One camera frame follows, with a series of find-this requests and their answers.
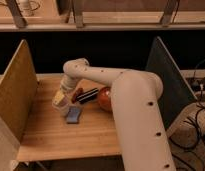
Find red bowl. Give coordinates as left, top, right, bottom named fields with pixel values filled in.
left=97, top=87, right=112, bottom=112

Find left wooden side panel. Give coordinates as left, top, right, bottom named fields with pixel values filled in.
left=0, top=40, right=38, bottom=144

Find blue sponge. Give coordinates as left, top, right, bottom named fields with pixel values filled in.
left=66, top=106, right=82, bottom=124

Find black cylinder with stripe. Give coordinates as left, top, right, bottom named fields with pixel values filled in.
left=76, top=88, right=99, bottom=104

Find metal shelf rack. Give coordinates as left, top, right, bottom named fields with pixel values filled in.
left=0, top=0, right=205, bottom=32

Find right dark side panel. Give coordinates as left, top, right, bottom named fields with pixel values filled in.
left=145, top=36, right=197, bottom=137

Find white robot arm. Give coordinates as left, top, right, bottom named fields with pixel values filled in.
left=52, top=58, right=176, bottom=171

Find black floor cables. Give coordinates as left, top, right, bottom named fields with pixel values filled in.
left=169, top=56, right=205, bottom=171

